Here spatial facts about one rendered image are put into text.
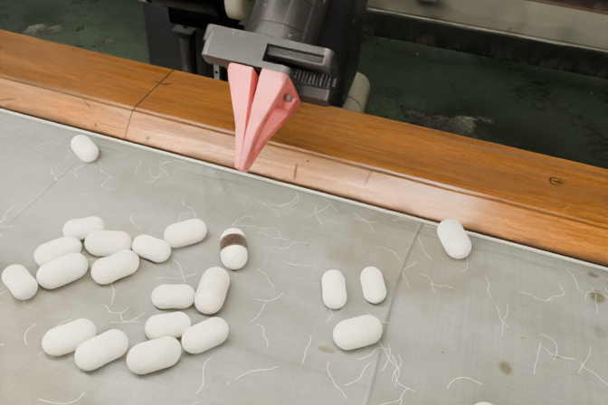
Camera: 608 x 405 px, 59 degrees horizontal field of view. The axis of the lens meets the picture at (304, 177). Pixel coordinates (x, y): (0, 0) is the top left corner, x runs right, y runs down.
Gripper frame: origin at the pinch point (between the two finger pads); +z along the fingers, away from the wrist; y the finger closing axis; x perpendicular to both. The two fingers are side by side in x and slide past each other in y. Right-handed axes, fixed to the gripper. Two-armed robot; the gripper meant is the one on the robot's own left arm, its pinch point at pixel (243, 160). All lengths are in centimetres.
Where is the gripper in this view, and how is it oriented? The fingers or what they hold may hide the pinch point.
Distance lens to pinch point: 42.4
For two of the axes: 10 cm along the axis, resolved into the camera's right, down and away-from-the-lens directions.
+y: 9.5, 2.5, -1.9
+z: -2.7, 9.5, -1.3
